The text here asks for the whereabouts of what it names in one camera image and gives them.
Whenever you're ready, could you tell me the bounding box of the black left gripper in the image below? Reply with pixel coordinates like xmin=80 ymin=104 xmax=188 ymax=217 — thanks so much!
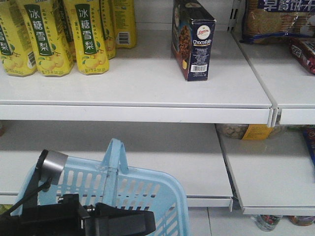
xmin=14 ymin=193 xmax=157 ymax=236

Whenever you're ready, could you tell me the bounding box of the light blue shopping basket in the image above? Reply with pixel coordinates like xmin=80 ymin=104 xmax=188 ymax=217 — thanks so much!
xmin=10 ymin=138 xmax=190 ymax=236

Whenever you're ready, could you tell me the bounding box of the blue Chocofolo cookie box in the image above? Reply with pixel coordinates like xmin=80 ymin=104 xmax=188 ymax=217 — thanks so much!
xmin=171 ymin=0 xmax=216 ymax=81

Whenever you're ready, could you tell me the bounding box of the white store shelf unit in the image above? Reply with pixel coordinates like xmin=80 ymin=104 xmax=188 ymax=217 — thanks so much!
xmin=0 ymin=0 xmax=273 ymax=207

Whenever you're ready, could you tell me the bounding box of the yellow label snack jar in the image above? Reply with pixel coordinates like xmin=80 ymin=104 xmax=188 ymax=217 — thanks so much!
xmin=216 ymin=123 xmax=286 ymax=141

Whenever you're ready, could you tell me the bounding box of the yellow pear drink bottle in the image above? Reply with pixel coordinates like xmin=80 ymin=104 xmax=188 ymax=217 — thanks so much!
xmin=99 ymin=0 xmax=116 ymax=59
xmin=17 ymin=0 xmax=73 ymax=77
xmin=112 ymin=0 xmax=137 ymax=49
xmin=64 ymin=0 xmax=109 ymax=75
xmin=0 ymin=0 xmax=37 ymax=77

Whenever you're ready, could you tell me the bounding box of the right white shelf unit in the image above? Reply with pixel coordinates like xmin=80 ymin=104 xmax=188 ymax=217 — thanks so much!
xmin=216 ymin=0 xmax=315 ymax=217

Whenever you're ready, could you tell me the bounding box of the blue snack packet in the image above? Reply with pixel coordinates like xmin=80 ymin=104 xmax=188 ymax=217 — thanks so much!
xmin=303 ymin=128 xmax=315 ymax=164

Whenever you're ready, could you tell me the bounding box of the breakfast biscuit bag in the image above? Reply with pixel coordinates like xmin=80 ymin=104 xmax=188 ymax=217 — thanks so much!
xmin=242 ymin=0 xmax=315 ymax=44

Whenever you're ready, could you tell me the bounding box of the red snack packet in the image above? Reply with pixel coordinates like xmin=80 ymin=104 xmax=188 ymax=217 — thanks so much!
xmin=289 ymin=37 xmax=315 ymax=75

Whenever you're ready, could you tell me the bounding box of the black camera cable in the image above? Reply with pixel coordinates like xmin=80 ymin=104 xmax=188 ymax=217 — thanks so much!
xmin=0 ymin=159 xmax=54 ymax=218

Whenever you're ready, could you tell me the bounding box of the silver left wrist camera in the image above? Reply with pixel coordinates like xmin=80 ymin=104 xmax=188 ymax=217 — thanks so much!
xmin=36 ymin=149 xmax=68 ymax=182

